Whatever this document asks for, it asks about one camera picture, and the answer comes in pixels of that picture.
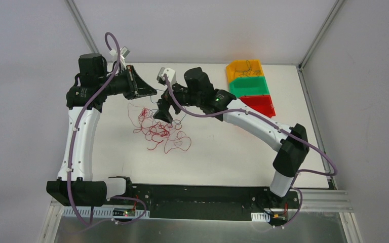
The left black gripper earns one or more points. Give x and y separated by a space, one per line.
132 83

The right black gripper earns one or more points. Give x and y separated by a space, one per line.
169 102

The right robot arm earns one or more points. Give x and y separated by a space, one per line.
199 98

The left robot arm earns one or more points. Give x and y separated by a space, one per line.
93 84

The green plastic bin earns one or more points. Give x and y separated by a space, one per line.
249 86

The yellow plastic bin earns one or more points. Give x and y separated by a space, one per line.
243 68

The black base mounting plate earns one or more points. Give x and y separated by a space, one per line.
209 202

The red plastic bin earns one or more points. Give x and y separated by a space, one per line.
260 103

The left circuit board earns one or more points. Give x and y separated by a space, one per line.
123 213

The circuit board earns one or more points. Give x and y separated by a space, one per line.
278 220
123 213

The right circuit board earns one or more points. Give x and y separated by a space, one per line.
278 220

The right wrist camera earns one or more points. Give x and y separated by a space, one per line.
169 73

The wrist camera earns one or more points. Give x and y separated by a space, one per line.
169 73
123 53

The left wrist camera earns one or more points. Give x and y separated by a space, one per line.
123 53

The left white cable duct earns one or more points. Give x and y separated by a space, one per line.
90 212

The white cable duct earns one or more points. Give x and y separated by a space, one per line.
90 212
260 217

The right white cable duct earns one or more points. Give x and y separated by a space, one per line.
260 217

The aluminium frame rail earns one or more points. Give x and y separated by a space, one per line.
322 216

